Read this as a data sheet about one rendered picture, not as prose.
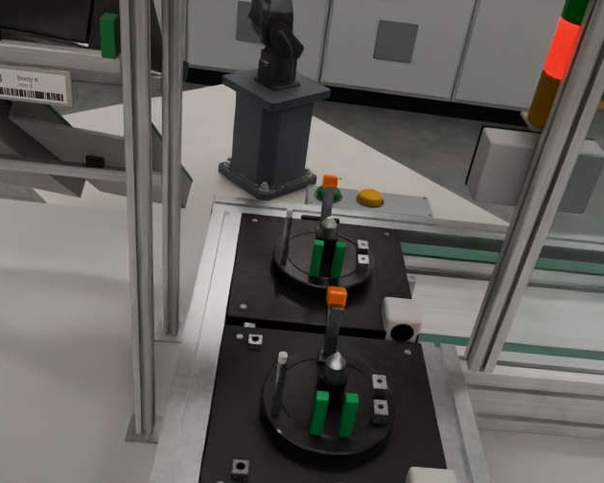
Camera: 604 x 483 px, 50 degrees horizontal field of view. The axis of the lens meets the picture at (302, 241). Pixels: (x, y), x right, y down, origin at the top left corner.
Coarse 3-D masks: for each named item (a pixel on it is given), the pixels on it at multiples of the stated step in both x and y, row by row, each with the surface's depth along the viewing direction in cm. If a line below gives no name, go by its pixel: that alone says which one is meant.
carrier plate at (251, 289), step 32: (256, 224) 97; (352, 224) 100; (256, 256) 90; (384, 256) 94; (256, 288) 84; (288, 288) 85; (384, 288) 87; (256, 320) 80; (288, 320) 80; (320, 320) 81; (352, 320) 81
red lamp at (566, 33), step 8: (560, 24) 60; (568, 24) 59; (560, 32) 59; (568, 32) 59; (576, 32) 58; (552, 40) 61; (560, 40) 60; (568, 40) 59; (552, 48) 61; (560, 48) 60; (568, 48) 59; (552, 56) 61; (560, 56) 60; (568, 56) 59; (552, 64) 61; (560, 64) 60; (552, 72) 61; (560, 72) 60
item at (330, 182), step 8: (328, 176) 90; (336, 176) 90; (328, 184) 90; (336, 184) 90; (328, 192) 91; (328, 200) 91; (328, 208) 91; (320, 216) 92; (328, 216) 92; (320, 224) 92
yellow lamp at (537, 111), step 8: (544, 72) 62; (544, 80) 62; (552, 80) 61; (536, 88) 64; (544, 88) 62; (552, 88) 61; (536, 96) 63; (544, 96) 62; (552, 96) 62; (536, 104) 63; (544, 104) 62; (528, 112) 65; (536, 112) 63; (544, 112) 63; (528, 120) 65; (536, 120) 64; (544, 120) 63
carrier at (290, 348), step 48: (240, 336) 76; (288, 336) 77; (240, 384) 70; (288, 384) 68; (336, 384) 64; (384, 384) 68; (240, 432) 65; (288, 432) 63; (336, 432) 64; (384, 432) 65; (432, 432) 68; (240, 480) 61; (288, 480) 61; (336, 480) 62; (384, 480) 62; (432, 480) 61
